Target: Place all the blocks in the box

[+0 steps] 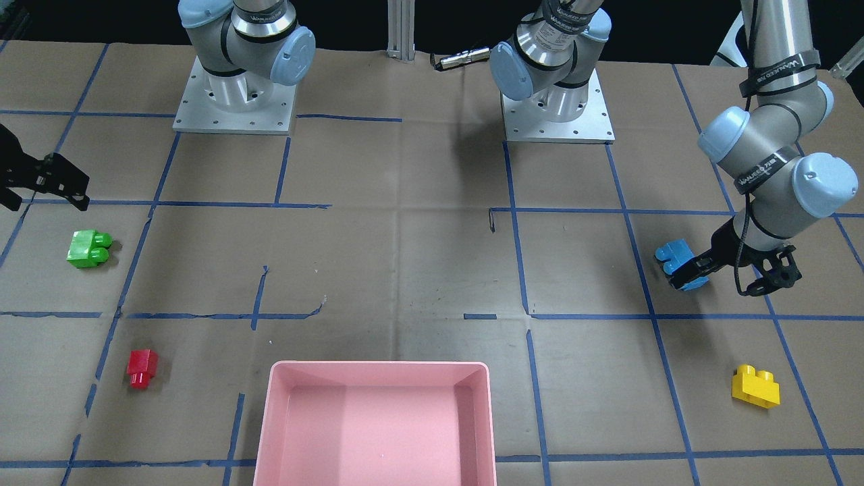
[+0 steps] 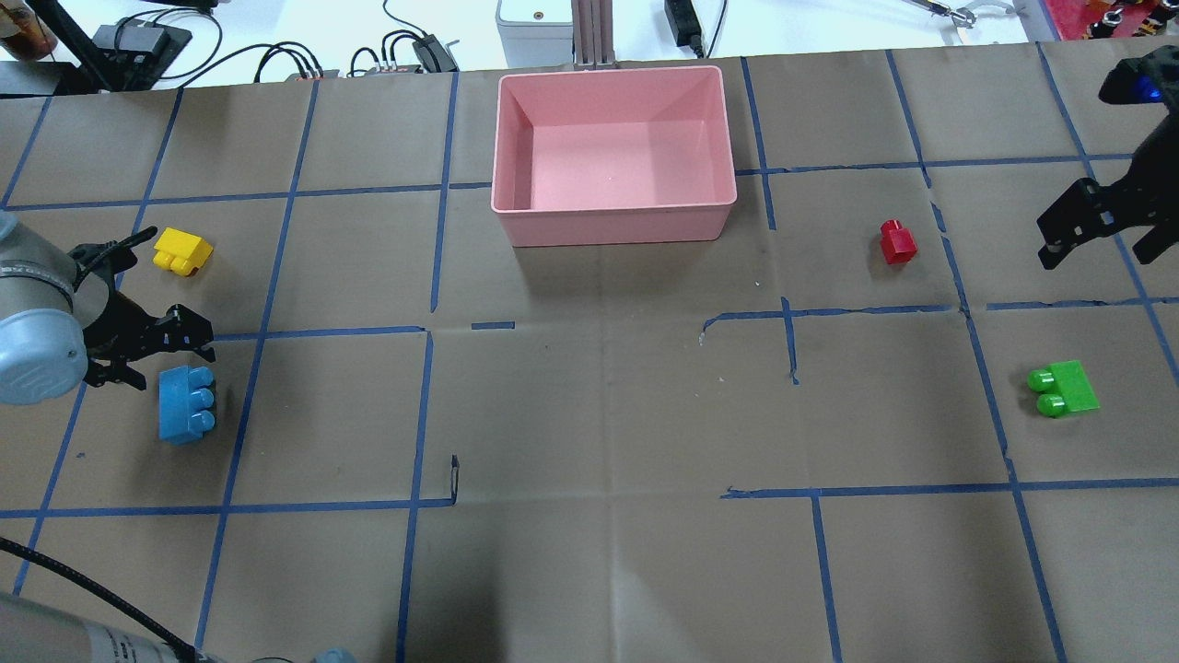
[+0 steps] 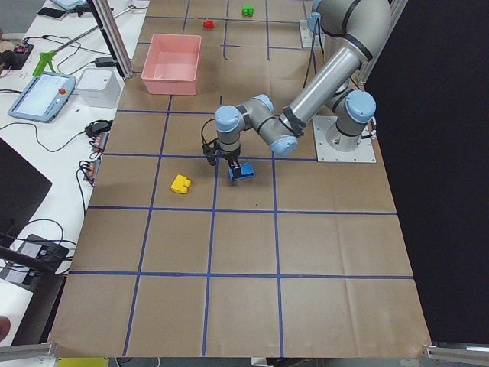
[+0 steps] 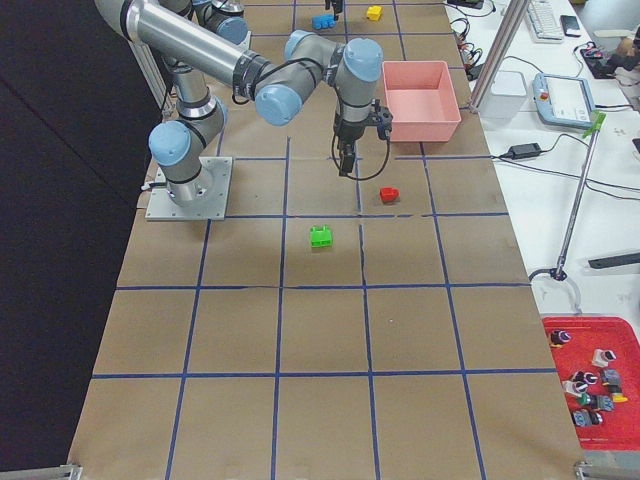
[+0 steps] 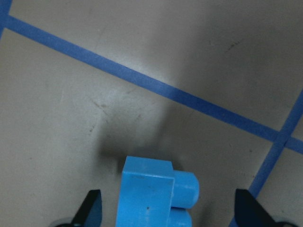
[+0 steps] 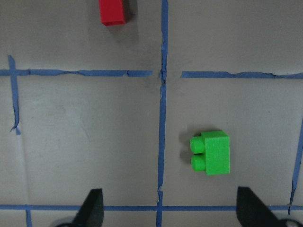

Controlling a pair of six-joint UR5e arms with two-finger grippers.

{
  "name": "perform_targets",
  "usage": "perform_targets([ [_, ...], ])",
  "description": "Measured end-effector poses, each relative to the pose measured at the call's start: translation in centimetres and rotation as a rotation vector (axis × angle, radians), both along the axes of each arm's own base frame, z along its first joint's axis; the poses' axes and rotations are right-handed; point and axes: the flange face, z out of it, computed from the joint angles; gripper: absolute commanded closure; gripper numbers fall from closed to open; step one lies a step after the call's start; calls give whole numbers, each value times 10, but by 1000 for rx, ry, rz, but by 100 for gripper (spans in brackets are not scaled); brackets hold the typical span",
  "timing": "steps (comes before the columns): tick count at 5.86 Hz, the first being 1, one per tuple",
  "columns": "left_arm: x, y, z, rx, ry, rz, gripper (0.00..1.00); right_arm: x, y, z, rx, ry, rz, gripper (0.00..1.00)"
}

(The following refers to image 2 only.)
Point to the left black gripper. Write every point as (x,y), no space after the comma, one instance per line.
(103,324)

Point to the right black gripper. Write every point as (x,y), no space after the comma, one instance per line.
(1153,164)

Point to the blue toy block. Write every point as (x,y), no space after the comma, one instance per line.
(186,404)

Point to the green toy block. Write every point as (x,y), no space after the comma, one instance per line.
(1062,389)

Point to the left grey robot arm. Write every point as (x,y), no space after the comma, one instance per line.
(64,322)

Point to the black device box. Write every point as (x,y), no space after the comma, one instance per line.
(141,42)

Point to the white power box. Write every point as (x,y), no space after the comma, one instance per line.
(535,33)

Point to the pink plastic box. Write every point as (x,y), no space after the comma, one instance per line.
(610,157)

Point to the yellow toy block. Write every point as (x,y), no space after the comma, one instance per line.
(180,252)

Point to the red toy block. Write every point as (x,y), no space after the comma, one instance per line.
(897,242)

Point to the black usb hub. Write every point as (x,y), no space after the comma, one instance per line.
(433,56)

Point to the aluminium frame post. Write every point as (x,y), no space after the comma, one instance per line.
(593,42)

